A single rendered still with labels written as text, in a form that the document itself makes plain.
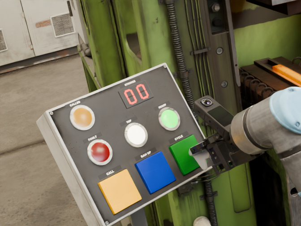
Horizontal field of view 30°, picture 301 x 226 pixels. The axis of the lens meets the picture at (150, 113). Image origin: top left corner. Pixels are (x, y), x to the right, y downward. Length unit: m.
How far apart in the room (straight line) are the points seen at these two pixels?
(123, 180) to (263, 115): 0.36
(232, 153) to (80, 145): 0.32
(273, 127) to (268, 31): 1.03
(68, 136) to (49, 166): 2.73
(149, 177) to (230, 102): 0.49
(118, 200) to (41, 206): 2.25
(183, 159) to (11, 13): 5.40
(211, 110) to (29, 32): 5.54
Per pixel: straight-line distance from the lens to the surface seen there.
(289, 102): 1.00
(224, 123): 1.16
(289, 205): 1.62
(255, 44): 2.01
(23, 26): 6.62
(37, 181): 3.77
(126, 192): 1.22
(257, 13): 1.99
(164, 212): 2.17
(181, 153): 1.31
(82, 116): 1.23
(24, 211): 3.46
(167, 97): 1.34
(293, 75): 1.74
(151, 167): 1.26
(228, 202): 1.78
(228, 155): 1.18
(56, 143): 1.23
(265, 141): 1.06
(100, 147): 1.23
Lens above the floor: 1.58
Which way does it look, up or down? 21 degrees down
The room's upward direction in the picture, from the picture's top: 11 degrees counter-clockwise
